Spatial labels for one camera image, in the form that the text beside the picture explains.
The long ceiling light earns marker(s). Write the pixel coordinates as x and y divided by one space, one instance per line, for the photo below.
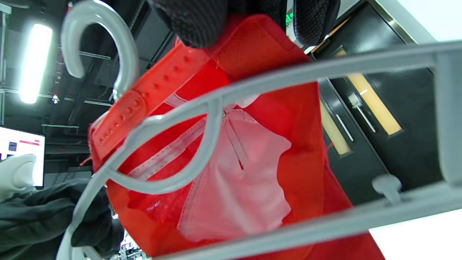
35 61

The person's right hand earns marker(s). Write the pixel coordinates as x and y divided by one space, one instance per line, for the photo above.
202 21

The black double door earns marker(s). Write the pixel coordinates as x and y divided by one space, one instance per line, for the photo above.
411 104

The computer monitor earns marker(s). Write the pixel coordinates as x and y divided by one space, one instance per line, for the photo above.
21 144

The gray plastic hanger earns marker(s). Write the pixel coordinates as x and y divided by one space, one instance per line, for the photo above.
325 69

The person's left hand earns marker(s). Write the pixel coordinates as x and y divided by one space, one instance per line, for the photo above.
94 231

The black door leaf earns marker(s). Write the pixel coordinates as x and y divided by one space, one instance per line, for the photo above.
361 173

